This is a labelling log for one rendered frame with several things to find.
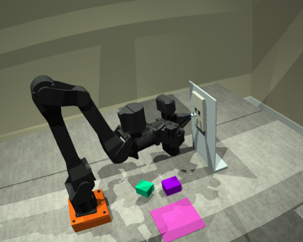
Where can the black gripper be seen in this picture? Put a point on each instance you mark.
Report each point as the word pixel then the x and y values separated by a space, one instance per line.
pixel 166 105

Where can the pink square zone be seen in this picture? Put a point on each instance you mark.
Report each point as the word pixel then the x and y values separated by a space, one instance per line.
pixel 177 219

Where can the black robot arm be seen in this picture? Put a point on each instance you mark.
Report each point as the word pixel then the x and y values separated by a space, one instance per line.
pixel 49 95

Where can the purple block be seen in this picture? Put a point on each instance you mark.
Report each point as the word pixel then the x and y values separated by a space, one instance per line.
pixel 171 185

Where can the teal green block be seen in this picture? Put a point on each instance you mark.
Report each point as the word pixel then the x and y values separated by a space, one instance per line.
pixel 145 188

